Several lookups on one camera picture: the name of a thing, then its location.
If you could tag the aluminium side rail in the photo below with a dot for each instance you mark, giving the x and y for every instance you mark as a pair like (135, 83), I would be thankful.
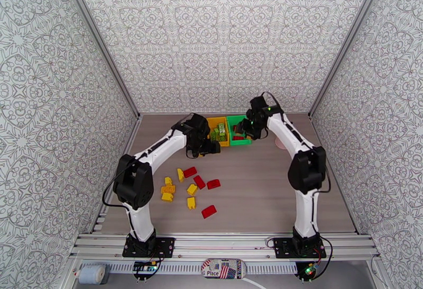
(100, 222)
(320, 139)

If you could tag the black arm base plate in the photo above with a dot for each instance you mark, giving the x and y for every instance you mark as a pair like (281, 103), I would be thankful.
(165, 246)
(281, 248)

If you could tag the green plastic bin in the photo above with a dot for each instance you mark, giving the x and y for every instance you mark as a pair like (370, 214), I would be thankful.
(239, 142)

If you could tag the circuit board with green light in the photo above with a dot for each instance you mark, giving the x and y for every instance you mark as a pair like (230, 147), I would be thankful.
(310, 271)

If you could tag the aluminium frame post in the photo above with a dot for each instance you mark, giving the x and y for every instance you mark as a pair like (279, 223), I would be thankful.
(347, 43)
(102, 43)

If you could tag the yellow lego brick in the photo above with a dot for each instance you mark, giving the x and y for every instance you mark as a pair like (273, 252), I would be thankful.
(191, 202)
(167, 197)
(168, 180)
(180, 174)
(168, 189)
(192, 189)

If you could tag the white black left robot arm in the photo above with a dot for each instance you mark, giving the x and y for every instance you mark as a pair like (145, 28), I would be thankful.
(138, 218)

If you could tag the aluminium front rail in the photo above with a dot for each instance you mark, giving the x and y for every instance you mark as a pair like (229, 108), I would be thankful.
(224, 245)

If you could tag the small circuit board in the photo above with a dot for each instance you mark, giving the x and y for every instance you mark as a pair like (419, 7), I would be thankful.
(143, 268)

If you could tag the flag print pencil case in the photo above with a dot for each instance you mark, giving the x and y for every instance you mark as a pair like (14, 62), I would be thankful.
(223, 269)

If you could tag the large green lego brick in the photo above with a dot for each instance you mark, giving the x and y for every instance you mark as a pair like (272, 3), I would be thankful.
(223, 138)

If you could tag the grey tape roll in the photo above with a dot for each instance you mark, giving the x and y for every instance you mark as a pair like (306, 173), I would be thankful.
(91, 275)

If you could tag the pink cup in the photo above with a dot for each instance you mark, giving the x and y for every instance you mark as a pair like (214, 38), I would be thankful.
(281, 145)

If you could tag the yellow plastic bin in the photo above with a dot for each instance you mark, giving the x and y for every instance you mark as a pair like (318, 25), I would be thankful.
(214, 121)

